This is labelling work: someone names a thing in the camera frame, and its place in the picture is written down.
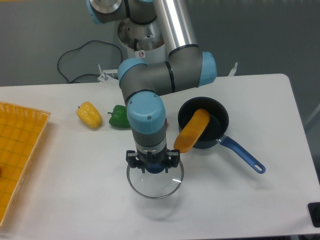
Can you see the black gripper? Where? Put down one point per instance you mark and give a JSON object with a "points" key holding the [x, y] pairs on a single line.
{"points": [[141, 159]]}

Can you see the glass pot lid blue knob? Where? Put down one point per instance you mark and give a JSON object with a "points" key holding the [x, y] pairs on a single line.
{"points": [[155, 182]]}

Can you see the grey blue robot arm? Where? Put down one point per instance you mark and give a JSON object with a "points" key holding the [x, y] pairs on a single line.
{"points": [[145, 109]]}

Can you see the green bell pepper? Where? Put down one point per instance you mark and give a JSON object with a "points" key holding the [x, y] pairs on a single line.
{"points": [[119, 117]]}

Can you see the orange bread loaf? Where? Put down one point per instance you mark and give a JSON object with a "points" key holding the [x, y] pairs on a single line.
{"points": [[193, 130]]}

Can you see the yellow bell pepper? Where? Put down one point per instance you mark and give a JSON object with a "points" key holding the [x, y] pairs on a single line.
{"points": [[89, 115]]}

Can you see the yellow plastic basket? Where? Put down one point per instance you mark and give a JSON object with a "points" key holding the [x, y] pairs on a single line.
{"points": [[21, 129]]}

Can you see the black device at table edge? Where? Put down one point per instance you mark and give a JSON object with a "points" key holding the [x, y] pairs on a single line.
{"points": [[314, 211]]}

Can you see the dark pot blue handle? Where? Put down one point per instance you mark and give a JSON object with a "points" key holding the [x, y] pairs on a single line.
{"points": [[215, 131]]}

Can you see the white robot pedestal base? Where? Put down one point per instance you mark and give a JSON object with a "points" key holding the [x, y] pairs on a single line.
{"points": [[165, 56]]}

